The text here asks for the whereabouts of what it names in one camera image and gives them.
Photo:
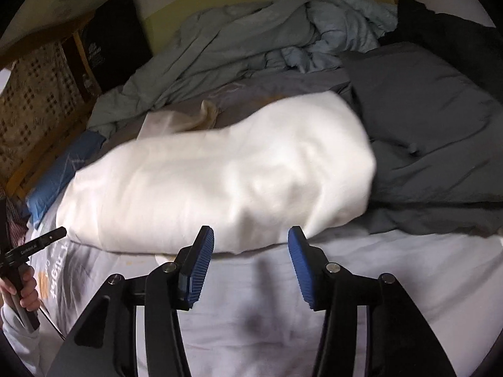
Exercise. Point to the white zip hoodie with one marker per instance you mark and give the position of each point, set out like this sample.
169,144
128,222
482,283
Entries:
220,180

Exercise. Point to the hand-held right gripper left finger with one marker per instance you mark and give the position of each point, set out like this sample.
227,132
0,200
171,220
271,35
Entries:
200,267

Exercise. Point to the blue pillow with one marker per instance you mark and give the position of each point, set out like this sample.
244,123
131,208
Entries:
55,180

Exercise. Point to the grey printed bed sheet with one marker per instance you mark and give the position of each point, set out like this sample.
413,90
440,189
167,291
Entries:
255,322

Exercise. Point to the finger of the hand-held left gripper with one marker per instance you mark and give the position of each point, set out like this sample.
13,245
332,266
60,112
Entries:
51,236

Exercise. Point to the dark grey jacket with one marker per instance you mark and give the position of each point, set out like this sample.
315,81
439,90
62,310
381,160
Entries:
424,125

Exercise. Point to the teal duvet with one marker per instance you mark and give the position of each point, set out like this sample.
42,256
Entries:
220,39

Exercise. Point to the rattan wooden headboard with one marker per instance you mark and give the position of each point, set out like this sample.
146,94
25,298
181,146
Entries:
35,98

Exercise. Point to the black hanging garment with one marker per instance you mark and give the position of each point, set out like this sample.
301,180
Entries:
114,39

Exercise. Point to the person's left forearm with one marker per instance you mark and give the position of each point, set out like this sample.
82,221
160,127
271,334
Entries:
19,341

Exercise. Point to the person's left hand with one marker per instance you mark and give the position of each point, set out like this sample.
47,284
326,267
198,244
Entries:
28,290

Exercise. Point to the red checked cloth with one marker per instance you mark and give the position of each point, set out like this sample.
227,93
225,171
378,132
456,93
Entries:
15,224

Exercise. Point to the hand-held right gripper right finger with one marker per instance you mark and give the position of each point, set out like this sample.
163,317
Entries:
300,271

